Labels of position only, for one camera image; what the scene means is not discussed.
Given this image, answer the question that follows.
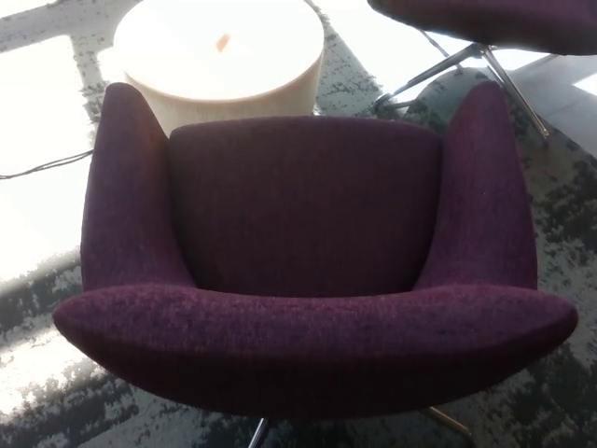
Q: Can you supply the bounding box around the round white side table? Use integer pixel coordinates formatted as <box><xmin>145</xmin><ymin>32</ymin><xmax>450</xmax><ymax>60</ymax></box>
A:
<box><xmin>113</xmin><ymin>0</ymin><xmax>326</xmax><ymax>139</ymax></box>

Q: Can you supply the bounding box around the purple chair with metal legs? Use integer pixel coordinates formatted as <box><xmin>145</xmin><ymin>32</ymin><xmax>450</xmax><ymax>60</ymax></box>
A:
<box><xmin>367</xmin><ymin>0</ymin><xmax>597</xmax><ymax>139</ymax></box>

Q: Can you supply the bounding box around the black floor cable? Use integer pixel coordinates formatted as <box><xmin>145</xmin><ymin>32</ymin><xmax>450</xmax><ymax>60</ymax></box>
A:
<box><xmin>422</xmin><ymin>28</ymin><xmax>461</xmax><ymax>64</ymax></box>
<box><xmin>0</xmin><ymin>148</ymin><xmax>97</xmax><ymax>181</ymax></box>

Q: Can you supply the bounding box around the purple fabric armchair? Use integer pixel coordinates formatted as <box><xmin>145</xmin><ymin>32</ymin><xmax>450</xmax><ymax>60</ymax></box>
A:
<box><xmin>52</xmin><ymin>79</ymin><xmax>579</xmax><ymax>448</ymax></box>

